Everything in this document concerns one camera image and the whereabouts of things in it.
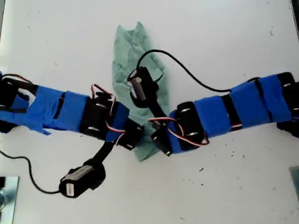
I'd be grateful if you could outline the thin black camera cable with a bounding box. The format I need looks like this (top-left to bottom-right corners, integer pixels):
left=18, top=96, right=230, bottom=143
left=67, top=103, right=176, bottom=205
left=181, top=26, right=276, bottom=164
left=136, top=49, right=232, bottom=93
left=0, top=149, right=62, bottom=195

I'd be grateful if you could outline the green t-shirt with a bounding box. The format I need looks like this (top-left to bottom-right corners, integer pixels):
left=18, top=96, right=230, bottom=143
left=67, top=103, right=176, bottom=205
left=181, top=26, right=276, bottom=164
left=111, top=21, right=172, bottom=163

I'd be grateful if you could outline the red white servo wire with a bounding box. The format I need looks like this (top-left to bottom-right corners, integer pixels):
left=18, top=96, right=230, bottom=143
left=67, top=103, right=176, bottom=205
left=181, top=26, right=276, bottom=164
left=90, top=83, right=127, bottom=147
left=148, top=117, right=210, bottom=147

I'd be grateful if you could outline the short black camera stalk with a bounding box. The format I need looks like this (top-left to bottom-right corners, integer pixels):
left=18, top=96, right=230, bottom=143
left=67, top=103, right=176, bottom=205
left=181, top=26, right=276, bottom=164
left=92, top=141, right=117, bottom=168
left=149, top=102, right=169, bottom=122

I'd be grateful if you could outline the shiny steel plate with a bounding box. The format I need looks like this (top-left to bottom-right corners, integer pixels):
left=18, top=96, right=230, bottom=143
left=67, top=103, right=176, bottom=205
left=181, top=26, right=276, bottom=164
left=0, top=176, right=19, bottom=224

